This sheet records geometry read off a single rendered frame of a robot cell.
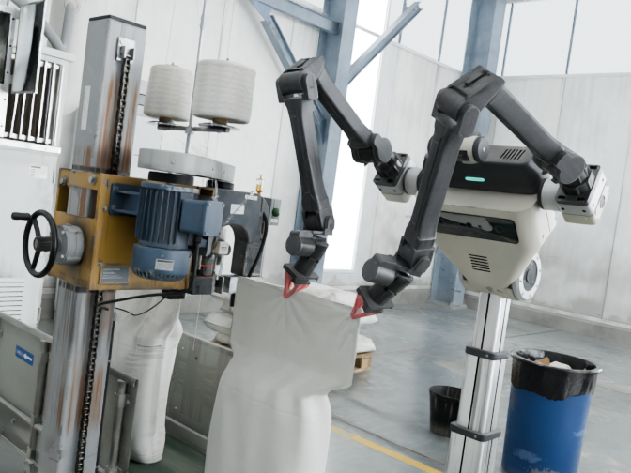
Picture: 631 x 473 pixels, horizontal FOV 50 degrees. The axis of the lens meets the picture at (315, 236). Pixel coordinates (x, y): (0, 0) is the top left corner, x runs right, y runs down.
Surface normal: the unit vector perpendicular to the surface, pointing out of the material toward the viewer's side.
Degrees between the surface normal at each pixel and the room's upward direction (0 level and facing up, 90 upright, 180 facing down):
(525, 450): 93
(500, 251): 130
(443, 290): 90
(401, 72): 90
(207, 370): 90
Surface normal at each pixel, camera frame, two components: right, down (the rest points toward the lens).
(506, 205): -0.33, -0.79
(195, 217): -0.32, 0.01
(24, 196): 0.73, 0.13
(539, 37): -0.67, -0.05
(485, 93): 0.40, 0.54
